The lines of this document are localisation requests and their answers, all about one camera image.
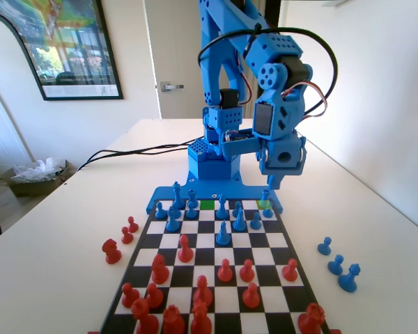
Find tall blue chess piece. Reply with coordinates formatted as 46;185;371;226
215;194;230;220
215;219;231;246
232;207;247;232
164;207;182;233

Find blue chess king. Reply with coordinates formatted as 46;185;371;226
171;180;184;211

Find tall red chess piece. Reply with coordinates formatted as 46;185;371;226
150;253;171;285
193;275;213;307
177;234;194;263

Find captured blue pawn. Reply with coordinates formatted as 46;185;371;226
337;263;362;293

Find large red chess piece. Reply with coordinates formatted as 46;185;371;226
130;297;160;334
162;305;186;334
190;299;213;334
297;302;327;334

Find captured red knight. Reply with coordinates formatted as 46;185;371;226
101;238;123;265

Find black white chessboard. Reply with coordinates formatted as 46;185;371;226
99;198;332;334

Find clear plastic wrapping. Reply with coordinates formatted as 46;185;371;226
12;157;65;184

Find cardboard box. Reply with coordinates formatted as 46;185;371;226
1;159;70;198

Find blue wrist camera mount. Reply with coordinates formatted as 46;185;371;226
221;129;307;177

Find red white servo wires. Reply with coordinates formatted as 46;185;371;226
280;80;329;119

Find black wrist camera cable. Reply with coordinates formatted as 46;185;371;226
197;26;338;118

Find silver door handle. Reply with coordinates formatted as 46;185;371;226
160;81;185;93

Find framed wall poster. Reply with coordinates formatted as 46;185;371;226
0;0;124;102

